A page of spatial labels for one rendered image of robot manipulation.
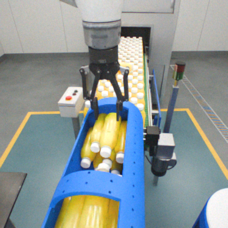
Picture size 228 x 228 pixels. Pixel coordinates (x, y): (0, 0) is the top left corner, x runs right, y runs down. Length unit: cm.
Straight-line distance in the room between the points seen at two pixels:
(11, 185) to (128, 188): 50
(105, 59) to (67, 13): 454
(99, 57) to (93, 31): 6
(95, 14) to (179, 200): 179
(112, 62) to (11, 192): 62
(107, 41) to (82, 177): 35
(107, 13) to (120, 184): 41
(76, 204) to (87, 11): 49
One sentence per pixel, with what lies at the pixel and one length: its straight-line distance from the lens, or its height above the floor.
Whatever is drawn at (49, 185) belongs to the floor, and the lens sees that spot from 208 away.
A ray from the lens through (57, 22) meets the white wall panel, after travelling 507.
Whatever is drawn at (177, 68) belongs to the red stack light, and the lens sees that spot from 119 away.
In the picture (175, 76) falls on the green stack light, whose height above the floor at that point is 118.
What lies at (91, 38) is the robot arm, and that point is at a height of 156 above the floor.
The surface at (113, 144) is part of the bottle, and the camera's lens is 69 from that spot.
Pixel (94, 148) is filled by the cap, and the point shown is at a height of 112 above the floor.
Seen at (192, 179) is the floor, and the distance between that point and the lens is 215.
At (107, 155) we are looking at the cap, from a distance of 68.
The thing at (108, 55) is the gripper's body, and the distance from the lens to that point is 46.
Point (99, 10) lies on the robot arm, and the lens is 42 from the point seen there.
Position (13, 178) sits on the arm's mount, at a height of 101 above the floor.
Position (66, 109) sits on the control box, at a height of 106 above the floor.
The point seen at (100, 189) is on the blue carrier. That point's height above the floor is 123.
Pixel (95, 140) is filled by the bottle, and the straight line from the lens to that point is 76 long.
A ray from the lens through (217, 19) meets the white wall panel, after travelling 559.
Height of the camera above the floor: 166
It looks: 36 degrees down
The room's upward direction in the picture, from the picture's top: straight up
